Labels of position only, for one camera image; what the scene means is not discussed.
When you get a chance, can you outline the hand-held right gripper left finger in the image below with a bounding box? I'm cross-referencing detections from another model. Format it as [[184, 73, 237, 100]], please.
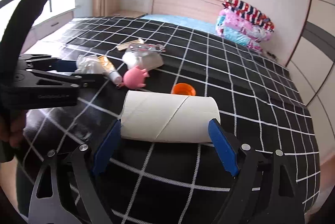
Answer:
[[27, 119, 122, 224]]

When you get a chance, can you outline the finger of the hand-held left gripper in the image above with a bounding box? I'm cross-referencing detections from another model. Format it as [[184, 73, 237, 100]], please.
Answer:
[[20, 54, 78, 73], [10, 70, 106, 111]]

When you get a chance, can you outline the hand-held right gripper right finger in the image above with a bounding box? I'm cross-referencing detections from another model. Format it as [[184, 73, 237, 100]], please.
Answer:
[[208, 119, 305, 224]]

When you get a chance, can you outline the clear plastic wrapper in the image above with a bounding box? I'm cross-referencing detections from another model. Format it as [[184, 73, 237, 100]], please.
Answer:
[[75, 54, 104, 74]]

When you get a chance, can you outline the beige plastic strip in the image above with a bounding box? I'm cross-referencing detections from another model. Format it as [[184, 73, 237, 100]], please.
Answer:
[[116, 39, 144, 51]]

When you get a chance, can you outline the white plastic case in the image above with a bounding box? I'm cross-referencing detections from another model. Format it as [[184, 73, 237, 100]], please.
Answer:
[[122, 51, 165, 70]]

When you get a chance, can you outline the white cardboard tube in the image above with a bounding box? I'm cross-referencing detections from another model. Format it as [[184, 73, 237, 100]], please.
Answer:
[[120, 90, 221, 143]]

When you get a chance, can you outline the person's left hand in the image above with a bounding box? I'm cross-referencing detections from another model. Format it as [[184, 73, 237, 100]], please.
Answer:
[[0, 108, 27, 149]]

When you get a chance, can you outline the light wooden drawer cabinet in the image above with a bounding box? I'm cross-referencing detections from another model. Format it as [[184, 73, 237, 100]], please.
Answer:
[[23, 6, 76, 44]]

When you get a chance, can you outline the pink pig toy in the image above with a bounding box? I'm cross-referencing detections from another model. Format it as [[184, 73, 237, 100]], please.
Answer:
[[116, 68, 150, 89]]

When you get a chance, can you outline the black checkered mat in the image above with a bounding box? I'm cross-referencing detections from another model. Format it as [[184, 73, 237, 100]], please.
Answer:
[[16, 16, 321, 224]]

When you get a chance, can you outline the light wooden nightstand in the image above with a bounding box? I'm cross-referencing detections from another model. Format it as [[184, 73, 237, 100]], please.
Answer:
[[112, 10, 147, 18]]

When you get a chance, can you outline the bed with light blue sheet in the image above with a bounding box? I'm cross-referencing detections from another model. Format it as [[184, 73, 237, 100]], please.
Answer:
[[140, 14, 265, 54]]

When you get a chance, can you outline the pink folded blanket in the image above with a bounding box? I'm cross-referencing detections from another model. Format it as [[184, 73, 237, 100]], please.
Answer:
[[215, 8, 273, 53]]

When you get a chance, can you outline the light wooden headboard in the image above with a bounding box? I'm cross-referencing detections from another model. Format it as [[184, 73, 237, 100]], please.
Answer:
[[151, 0, 232, 22]]

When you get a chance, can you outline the red blue striped folded blanket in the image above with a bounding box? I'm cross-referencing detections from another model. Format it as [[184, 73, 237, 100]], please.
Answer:
[[222, 0, 275, 31]]

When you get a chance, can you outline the light wooden wardrobe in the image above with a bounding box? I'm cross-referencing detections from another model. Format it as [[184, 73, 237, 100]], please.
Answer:
[[285, 0, 335, 141]]

